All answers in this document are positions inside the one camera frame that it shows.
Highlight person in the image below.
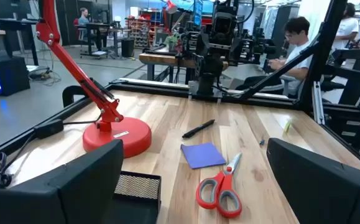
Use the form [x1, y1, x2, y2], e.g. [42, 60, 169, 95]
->
[235, 16, 316, 96]
[331, 2, 360, 50]
[77, 7, 90, 26]

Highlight purple sticky note pad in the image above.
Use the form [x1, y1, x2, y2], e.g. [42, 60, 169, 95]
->
[180, 142, 227, 170]

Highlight black desk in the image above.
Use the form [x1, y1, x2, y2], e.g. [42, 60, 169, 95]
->
[0, 17, 40, 66]

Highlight black lamp power cable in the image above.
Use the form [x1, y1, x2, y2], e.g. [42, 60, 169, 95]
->
[0, 113, 103, 190]

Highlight red desk lamp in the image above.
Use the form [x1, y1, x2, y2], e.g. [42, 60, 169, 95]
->
[35, 0, 152, 159]

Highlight black aluminium table frame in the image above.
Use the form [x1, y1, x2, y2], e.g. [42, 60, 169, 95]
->
[0, 0, 360, 175]

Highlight black pen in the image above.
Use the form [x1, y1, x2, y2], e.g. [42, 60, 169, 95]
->
[182, 119, 216, 139]

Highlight black table clamp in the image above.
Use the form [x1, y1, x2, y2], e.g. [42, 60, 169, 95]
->
[62, 85, 89, 108]

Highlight black computer tower blue lights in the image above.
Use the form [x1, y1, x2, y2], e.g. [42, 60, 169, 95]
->
[0, 55, 31, 96]

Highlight red grey scissors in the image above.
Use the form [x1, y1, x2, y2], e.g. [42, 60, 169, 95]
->
[195, 152, 243, 219]

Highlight wooden workbench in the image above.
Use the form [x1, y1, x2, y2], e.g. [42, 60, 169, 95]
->
[138, 46, 230, 85]

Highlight black bin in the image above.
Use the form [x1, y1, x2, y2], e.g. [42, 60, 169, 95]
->
[121, 37, 136, 58]

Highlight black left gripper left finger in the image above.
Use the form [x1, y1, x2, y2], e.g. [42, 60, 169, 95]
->
[0, 139, 125, 224]

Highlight black mesh desk organizer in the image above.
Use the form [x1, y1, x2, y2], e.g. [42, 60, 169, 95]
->
[104, 170, 162, 224]

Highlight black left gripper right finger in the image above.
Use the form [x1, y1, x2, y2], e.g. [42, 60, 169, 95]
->
[265, 137, 360, 224]

